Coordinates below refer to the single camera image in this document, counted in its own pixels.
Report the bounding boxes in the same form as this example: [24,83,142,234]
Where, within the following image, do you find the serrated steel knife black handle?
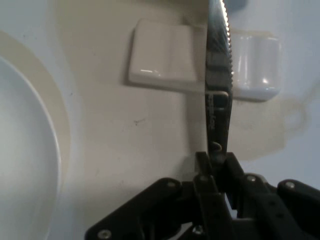
[204,0,235,163]

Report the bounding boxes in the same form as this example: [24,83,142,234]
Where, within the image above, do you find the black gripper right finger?
[224,152,320,240]

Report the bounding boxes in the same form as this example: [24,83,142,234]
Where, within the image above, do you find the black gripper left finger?
[84,151,239,240]

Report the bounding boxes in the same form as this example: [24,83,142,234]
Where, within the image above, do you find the white ceramic cutlery rest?
[229,33,282,102]
[126,17,208,94]

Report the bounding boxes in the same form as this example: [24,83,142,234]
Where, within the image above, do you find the white round plate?
[0,29,72,240]

